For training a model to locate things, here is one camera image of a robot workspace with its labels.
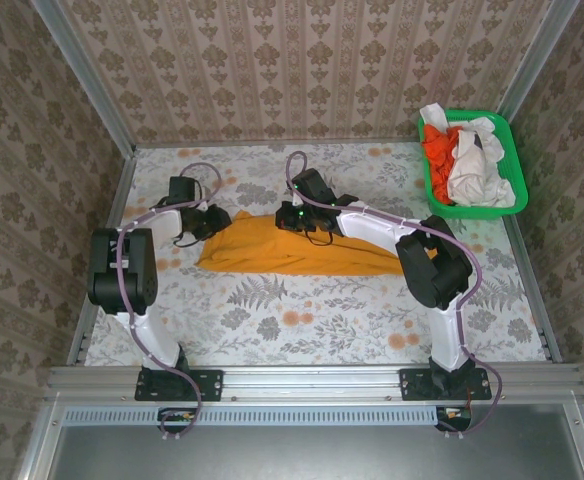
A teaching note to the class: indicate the white t-shirt black print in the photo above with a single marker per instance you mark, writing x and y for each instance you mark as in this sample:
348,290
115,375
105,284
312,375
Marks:
472,170

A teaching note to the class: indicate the grey metal panel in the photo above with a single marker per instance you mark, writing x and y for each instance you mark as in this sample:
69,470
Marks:
312,455

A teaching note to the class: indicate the green plastic basket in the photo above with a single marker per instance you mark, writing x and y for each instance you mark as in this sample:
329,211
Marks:
517,150

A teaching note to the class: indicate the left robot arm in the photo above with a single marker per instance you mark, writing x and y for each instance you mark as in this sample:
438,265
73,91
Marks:
122,272

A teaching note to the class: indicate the plain white t-shirt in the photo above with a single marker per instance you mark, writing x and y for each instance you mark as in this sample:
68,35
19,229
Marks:
432,116

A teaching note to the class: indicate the aluminium table side rail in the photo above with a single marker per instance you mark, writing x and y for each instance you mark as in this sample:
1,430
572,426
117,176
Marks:
550,345
122,190

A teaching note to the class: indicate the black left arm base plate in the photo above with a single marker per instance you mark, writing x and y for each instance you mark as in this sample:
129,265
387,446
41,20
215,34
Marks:
211,385

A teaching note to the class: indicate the thin aluminium table rail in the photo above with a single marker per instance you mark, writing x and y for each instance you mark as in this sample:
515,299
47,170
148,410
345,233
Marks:
297,142

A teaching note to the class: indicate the aluminium frame post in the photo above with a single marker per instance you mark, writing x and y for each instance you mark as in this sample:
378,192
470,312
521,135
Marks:
537,65
84,75

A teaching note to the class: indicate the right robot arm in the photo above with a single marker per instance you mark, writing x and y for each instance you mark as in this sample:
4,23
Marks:
437,270

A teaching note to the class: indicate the red-orange t-shirt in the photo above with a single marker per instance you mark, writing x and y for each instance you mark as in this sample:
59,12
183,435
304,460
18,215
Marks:
437,160

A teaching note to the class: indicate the aluminium mounting rail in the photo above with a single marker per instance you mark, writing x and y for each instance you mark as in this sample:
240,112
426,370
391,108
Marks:
312,382

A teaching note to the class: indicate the orange-yellow printed t-shirt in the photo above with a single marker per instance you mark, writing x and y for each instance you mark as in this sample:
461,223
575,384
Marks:
272,250

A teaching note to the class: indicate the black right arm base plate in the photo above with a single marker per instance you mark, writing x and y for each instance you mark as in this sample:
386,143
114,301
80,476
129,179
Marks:
412,385

